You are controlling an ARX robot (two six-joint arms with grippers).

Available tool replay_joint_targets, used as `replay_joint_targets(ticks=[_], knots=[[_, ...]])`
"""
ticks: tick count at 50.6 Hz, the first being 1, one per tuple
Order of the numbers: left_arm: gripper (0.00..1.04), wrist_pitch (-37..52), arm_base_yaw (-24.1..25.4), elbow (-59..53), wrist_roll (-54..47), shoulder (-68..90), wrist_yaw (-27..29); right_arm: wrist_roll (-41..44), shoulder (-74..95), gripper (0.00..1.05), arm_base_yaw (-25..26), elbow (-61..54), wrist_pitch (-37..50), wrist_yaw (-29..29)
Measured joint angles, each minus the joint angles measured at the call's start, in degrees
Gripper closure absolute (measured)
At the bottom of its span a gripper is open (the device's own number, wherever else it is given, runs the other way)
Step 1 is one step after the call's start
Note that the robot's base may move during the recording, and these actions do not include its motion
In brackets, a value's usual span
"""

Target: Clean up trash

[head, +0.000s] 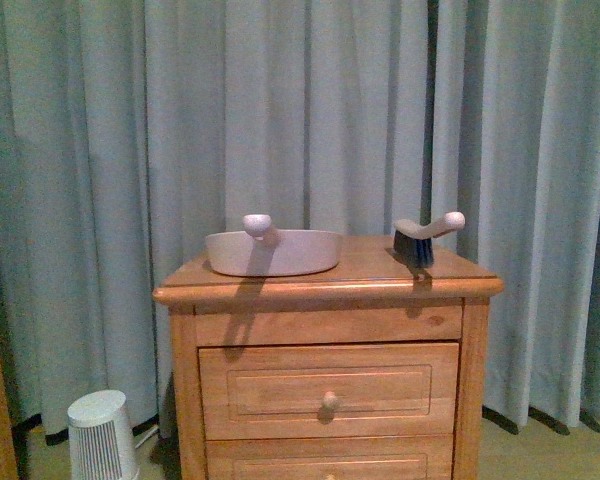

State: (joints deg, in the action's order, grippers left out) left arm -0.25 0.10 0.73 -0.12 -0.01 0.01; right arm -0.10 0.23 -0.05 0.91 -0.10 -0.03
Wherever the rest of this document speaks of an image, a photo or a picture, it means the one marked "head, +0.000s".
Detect lower wooden drawer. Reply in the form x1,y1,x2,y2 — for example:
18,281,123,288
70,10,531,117
207,435,453,479

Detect grey-green pleated curtain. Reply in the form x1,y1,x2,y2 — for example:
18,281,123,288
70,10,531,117
0,1,600,435

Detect top wooden drawer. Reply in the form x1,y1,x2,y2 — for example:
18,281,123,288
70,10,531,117
199,343,458,440

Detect round wooden drawer knob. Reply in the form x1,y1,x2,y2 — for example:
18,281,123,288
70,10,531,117
321,391,340,413

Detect pink hand brush black bristles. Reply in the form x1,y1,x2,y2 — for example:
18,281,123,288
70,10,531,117
393,211,465,268

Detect pink plastic dustpan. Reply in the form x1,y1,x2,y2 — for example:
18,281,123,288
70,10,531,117
205,214,343,277

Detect white ribbed trash bin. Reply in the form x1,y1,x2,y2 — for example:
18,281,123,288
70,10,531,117
67,390,140,479

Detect wooden nightstand cabinet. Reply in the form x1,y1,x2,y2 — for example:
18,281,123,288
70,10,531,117
154,236,504,479

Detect wooden drawer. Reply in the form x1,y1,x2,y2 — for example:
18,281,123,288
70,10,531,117
199,343,458,440
207,435,453,479

